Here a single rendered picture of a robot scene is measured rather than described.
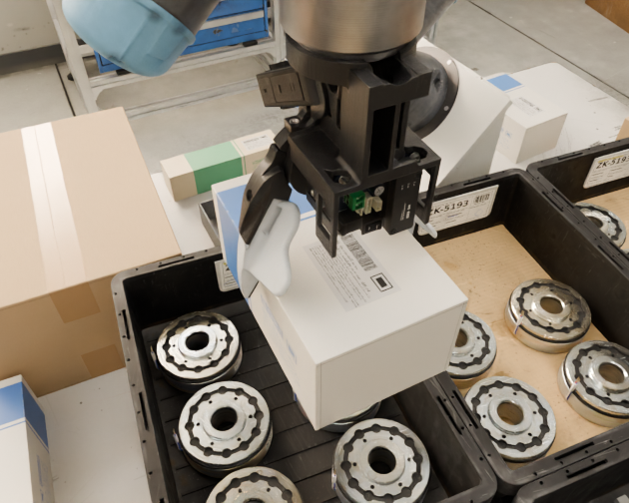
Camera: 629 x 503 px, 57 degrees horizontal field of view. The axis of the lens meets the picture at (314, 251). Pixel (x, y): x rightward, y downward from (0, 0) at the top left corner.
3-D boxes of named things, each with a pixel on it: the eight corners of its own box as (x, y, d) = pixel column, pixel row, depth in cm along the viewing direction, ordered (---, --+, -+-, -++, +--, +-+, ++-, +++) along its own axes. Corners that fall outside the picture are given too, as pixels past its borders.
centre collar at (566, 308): (523, 300, 76) (524, 297, 76) (551, 287, 78) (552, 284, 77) (549, 327, 73) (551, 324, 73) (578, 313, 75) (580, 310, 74)
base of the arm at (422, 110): (363, 108, 112) (331, 86, 105) (415, 43, 107) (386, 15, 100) (406, 151, 103) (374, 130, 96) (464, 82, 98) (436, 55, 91)
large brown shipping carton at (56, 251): (-13, 235, 108) (-64, 146, 94) (146, 192, 117) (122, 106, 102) (0, 411, 83) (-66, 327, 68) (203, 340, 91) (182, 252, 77)
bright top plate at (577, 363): (547, 355, 71) (549, 352, 70) (614, 333, 73) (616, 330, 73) (602, 427, 64) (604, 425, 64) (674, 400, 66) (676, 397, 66)
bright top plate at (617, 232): (540, 216, 88) (541, 213, 88) (590, 198, 91) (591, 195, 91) (588, 258, 82) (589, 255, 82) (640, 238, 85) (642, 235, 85)
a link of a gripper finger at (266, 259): (236, 340, 39) (306, 236, 35) (207, 280, 42) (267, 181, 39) (272, 341, 41) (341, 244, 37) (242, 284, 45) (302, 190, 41)
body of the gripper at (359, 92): (326, 267, 35) (331, 92, 26) (271, 187, 40) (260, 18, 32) (430, 230, 38) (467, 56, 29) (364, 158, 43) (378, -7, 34)
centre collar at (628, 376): (579, 364, 69) (581, 361, 69) (613, 352, 70) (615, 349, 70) (607, 398, 66) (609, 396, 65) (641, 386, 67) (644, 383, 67)
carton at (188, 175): (175, 202, 115) (169, 178, 110) (165, 184, 118) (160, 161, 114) (284, 168, 122) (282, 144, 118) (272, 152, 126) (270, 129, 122)
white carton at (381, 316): (223, 257, 55) (211, 185, 49) (332, 220, 59) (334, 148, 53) (314, 431, 43) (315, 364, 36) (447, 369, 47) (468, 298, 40)
